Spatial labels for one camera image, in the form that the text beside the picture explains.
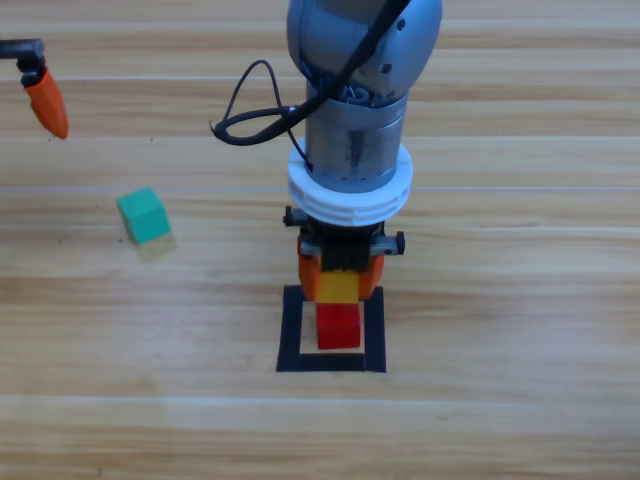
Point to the white round mounting flange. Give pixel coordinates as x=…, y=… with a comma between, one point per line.
x=350, y=207

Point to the yellow wooden cube block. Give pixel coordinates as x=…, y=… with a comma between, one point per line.
x=339, y=289

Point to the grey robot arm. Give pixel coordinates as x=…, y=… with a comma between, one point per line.
x=350, y=140

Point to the red wooden cube block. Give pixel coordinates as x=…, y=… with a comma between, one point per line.
x=339, y=327

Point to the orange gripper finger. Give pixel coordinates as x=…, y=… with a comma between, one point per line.
x=310, y=277
x=47, y=105
x=372, y=277

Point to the green wooden cube block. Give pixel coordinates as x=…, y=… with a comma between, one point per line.
x=145, y=220

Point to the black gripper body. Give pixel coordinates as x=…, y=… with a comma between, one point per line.
x=345, y=250
x=22, y=50

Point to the black tape square outline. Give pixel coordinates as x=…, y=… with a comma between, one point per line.
x=375, y=340

